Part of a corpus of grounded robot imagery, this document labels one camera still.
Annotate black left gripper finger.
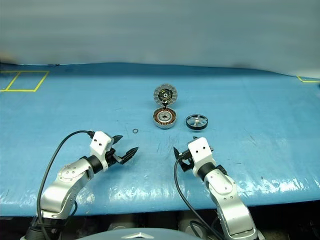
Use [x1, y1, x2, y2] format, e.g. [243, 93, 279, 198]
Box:
[111, 134, 124, 146]
[117, 145, 140, 165]

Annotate grey robot torso with logo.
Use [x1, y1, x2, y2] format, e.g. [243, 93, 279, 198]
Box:
[91, 226, 202, 240]

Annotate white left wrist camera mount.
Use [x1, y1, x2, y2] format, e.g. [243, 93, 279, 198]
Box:
[89, 130, 113, 171]

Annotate dark rounded shape under table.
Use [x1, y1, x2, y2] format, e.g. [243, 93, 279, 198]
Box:
[177, 211, 219, 240]

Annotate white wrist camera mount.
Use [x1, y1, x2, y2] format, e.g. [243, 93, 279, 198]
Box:
[187, 136, 217, 176]
[89, 130, 113, 171]

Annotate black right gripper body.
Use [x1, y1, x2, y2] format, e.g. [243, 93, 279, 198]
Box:
[178, 149, 194, 173]

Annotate black motor rotor silver spokes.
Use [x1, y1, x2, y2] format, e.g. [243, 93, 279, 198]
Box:
[185, 113, 209, 131]

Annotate blue plastic table cover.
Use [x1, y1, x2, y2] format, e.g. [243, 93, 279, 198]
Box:
[0, 61, 320, 218]

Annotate round motor cover circuit board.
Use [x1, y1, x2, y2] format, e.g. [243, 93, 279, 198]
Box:
[152, 83, 179, 106]

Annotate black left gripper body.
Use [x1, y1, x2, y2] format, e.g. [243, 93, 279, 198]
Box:
[103, 147, 124, 171]

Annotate silver motor stator copper windings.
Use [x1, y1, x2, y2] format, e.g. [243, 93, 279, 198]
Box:
[152, 104, 179, 130]

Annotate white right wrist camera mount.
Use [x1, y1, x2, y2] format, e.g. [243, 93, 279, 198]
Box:
[187, 136, 217, 176]

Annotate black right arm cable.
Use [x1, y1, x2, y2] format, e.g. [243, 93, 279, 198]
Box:
[173, 157, 226, 240]

